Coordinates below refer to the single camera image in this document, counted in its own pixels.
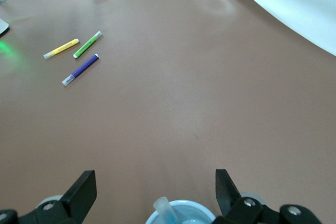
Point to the green marker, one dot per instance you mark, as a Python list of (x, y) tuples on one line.
[(86, 45)]

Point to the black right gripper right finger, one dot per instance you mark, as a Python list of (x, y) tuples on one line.
[(228, 197)]

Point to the purple marker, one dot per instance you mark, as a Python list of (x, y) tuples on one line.
[(82, 68)]

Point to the blue marker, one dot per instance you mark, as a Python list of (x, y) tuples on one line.
[(166, 209)]

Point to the yellow marker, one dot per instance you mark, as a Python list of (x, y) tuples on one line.
[(61, 48)]

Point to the light blue plastic cup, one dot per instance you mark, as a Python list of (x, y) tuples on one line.
[(194, 212)]

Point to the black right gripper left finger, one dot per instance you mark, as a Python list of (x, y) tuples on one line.
[(76, 197)]

